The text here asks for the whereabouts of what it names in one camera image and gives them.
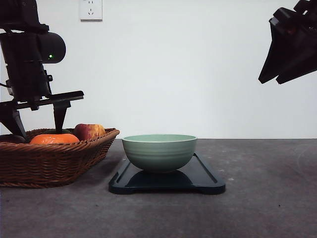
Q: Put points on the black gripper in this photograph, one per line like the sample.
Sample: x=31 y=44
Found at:
x=285 y=25
x=29 y=87

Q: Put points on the green ceramic bowl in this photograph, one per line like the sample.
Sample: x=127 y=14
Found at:
x=159 y=153

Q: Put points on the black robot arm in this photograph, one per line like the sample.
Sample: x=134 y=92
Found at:
x=25 y=53

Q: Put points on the brown wicker basket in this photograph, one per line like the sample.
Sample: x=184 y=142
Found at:
x=24 y=164

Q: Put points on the dark green fruit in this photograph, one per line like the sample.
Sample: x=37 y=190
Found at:
x=53 y=131

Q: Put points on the orange tangerine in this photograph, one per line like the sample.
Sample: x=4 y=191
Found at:
x=54 y=139

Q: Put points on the dark purple fruit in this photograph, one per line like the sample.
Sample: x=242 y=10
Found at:
x=12 y=138

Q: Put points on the red yellow apple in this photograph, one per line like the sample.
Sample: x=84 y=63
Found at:
x=85 y=131

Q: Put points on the dark blue rectangular tray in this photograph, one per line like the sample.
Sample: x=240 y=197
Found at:
x=195 y=177

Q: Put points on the white wall socket left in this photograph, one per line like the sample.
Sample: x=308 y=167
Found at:
x=91 y=11

